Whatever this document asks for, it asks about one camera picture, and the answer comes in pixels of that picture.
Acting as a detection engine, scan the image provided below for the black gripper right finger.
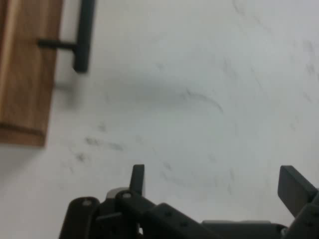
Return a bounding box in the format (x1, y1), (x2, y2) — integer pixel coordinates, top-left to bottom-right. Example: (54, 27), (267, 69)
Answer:
(277, 165), (319, 239)

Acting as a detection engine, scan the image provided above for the wooden drawer front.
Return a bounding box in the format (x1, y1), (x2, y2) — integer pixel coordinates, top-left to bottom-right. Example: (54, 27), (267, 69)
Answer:
(0, 0), (64, 148)

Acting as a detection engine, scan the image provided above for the black bar drawer handle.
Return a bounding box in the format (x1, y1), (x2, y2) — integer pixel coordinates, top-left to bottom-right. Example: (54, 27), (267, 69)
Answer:
(37, 0), (96, 73)

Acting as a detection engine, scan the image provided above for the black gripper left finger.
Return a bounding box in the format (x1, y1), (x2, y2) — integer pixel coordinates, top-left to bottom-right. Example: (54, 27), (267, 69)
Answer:
(58, 164), (220, 239)

